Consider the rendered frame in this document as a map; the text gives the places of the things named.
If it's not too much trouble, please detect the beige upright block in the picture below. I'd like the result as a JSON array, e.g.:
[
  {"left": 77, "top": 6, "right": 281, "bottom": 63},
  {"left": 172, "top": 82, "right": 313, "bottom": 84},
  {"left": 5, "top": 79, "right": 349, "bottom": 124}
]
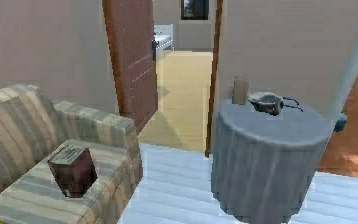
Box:
[{"left": 232, "top": 76, "right": 250, "bottom": 106}]

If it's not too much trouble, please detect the red brown room door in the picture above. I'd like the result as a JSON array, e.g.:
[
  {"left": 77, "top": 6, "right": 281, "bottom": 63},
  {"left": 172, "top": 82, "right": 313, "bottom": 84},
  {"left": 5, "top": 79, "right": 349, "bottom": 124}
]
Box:
[{"left": 102, "top": 0, "right": 159, "bottom": 135}]

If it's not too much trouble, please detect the round table with grey cloth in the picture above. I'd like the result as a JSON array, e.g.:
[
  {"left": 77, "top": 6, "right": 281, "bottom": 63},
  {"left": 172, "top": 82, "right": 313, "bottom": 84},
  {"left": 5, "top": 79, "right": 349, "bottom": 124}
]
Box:
[{"left": 210, "top": 98, "right": 333, "bottom": 224}]

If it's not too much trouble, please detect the dark window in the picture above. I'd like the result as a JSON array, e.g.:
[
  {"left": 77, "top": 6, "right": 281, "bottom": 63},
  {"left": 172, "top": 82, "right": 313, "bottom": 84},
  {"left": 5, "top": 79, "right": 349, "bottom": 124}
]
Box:
[{"left": 180, "top": 0, "right": 210, "bottom": 21}]

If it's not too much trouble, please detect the dark red brown box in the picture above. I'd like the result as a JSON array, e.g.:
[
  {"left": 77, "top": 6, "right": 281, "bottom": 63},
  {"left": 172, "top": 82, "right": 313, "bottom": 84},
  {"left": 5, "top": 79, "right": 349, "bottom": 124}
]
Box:
[{"left": 47, "top": 144, "right": 99, "bottom": 199}]

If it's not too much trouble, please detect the striped beige grey sofa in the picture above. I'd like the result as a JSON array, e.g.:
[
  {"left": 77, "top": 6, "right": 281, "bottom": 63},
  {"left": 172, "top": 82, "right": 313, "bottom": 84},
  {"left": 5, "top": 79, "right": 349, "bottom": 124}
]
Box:
[{"left": 0, "top": 83, "right": 144, "bottom": 224}]

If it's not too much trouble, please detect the small blue round object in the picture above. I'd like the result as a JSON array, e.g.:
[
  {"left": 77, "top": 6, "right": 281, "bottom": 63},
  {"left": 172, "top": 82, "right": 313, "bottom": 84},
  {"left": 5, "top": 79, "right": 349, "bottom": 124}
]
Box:
[{"left": 333, "top": 113, "right": 349, "bottom": 133}]

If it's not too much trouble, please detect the black door handle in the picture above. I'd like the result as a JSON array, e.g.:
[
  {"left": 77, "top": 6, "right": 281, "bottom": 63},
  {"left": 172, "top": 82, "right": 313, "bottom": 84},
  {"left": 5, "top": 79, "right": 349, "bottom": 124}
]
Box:
[{"left": 151, "top": 39, "right": 160, "bottom": 62}]

